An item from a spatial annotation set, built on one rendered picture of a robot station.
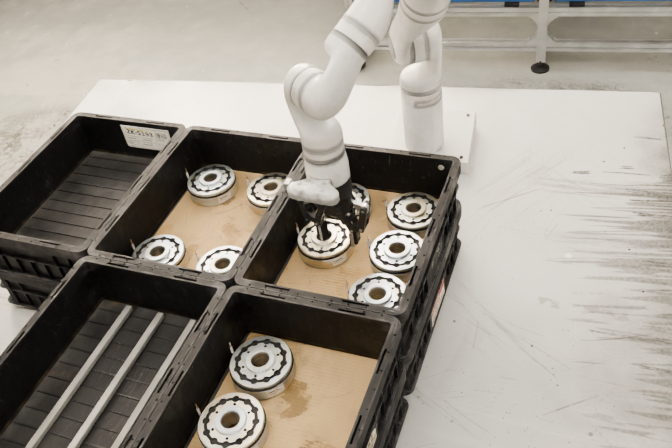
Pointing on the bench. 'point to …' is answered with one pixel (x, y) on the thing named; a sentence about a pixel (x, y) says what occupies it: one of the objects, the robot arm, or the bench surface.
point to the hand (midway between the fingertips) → (338, 234)
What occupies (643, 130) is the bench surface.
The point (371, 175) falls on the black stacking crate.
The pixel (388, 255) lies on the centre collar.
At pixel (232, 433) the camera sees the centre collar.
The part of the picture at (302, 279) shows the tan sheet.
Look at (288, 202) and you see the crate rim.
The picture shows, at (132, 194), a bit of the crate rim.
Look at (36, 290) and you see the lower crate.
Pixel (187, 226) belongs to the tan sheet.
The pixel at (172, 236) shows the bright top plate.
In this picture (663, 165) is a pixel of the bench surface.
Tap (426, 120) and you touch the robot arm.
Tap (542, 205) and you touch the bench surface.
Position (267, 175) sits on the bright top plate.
